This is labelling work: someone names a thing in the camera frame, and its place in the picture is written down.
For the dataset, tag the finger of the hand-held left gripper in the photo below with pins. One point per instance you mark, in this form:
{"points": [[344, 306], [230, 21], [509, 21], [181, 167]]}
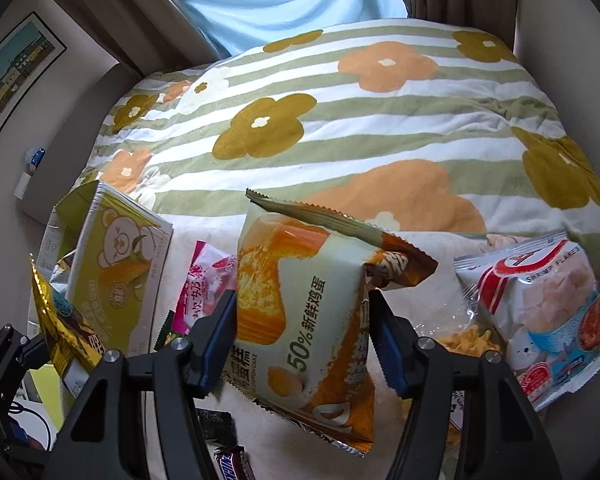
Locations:
{"points": [[30, 352]]}

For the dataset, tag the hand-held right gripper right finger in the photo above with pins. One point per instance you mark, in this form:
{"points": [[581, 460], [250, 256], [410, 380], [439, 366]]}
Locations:
{"points": [[390, 360]]}

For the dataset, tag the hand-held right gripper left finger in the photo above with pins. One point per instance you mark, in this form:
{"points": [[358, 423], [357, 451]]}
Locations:
{"points": [[215, 350]]}

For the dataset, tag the golden yellow snack packet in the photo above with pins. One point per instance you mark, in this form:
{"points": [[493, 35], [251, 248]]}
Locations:
{"points": [[65, 330]]}

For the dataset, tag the dark green snack packet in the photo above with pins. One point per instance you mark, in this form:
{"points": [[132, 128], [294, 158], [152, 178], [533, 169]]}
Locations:
{"points": [[166, 332]]}

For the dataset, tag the pink snack packet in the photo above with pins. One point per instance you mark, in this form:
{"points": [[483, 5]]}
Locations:
{"points": [[205, 285]]}

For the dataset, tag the orange cake snack packet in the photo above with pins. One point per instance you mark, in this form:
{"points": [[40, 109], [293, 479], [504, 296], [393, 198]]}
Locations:
{"points": [[305, 310]]}

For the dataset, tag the yellow-green cardboard box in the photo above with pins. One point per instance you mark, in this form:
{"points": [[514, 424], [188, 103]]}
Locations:
{"points": [[115, 270]]}

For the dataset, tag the red white shrimp chips packet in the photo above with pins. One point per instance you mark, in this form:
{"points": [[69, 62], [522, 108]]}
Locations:
{"points": [[545, 310]]}

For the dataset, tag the black snack packet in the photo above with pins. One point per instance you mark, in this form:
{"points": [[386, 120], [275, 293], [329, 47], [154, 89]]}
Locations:
{"points": [[220, 430]]}

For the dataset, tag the floral table cloth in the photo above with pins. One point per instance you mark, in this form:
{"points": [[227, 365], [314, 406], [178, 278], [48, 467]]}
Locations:
{"points": [[275, 435]]}

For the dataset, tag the brown chocolate bar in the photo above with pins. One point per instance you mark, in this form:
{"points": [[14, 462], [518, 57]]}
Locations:
{"points": [[232, 465]]}

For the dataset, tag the small white box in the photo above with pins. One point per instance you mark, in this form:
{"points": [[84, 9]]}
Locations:
{"points": [[22, 185]]}

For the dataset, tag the blue tissue pack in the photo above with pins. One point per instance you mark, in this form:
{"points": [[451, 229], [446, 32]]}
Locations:
{"points": [[37, 159]]}

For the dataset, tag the grey bed headboard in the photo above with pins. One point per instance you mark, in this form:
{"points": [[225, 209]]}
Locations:
{"points": [[80, 130]]}

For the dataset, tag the green striped floral blanket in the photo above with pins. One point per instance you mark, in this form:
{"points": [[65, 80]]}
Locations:
{"points": [[355, 125]]}

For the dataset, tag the framed houses picture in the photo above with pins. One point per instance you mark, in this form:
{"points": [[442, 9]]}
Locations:
{"points": [[15, 80]]}

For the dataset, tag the light blue cloth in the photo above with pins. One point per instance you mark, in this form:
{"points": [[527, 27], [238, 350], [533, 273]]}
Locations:
{"points": [[290, 0]]}

